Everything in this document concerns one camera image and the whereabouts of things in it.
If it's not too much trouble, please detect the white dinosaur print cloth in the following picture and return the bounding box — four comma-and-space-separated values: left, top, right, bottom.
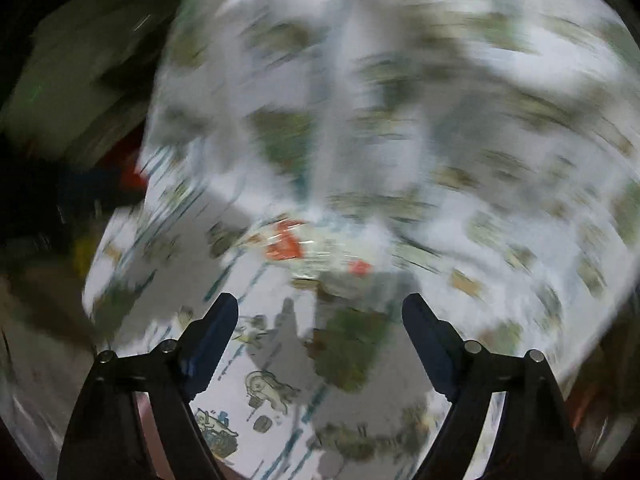
81, 0, 640, 480

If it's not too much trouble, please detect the red white snack wrapper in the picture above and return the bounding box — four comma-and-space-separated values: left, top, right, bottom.
242, 216, 349, 281

